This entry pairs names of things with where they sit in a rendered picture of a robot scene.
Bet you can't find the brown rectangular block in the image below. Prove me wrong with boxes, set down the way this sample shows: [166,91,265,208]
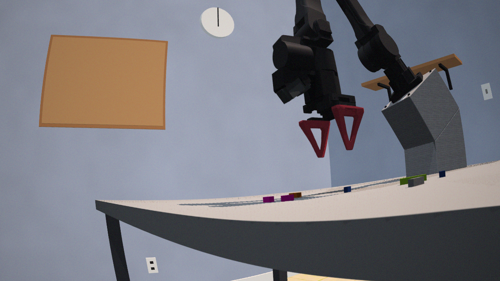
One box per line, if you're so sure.
[289,192,302,198]

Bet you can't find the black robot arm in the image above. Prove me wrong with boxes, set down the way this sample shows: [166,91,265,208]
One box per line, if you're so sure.
[272,0,423,104]

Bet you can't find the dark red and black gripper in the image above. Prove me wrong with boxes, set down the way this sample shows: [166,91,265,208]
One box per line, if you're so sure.
[299,71,364,158]

